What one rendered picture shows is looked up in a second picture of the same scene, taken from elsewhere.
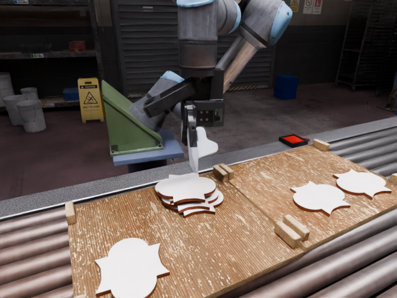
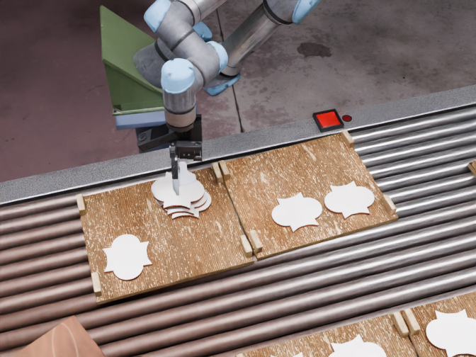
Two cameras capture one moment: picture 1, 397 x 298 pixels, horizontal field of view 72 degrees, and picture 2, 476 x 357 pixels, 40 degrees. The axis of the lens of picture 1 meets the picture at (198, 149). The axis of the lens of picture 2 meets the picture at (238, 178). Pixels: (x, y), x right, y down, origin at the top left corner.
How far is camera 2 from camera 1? 1.18 m
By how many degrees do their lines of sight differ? 25
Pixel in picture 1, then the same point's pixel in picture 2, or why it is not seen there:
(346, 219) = (306, 237)
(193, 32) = (172, 107)
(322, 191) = (302, 207)
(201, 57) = (179, 122)
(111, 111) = (113, 73)
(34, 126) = not seen: outside the picture
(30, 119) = not seen: outside the picture
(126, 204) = (125, 200)
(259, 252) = (220, 257)
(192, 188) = (182, 194)
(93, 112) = not seen: outside the picture
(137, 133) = (144, 93)
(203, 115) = (185, 151)
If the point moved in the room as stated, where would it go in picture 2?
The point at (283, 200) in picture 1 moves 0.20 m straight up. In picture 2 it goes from (264, 211) to (266, 162)
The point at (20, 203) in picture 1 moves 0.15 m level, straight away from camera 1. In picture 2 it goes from (35, 183) to (19, 151)
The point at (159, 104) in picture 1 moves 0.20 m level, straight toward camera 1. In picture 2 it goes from (149, 144) to (140, 207)
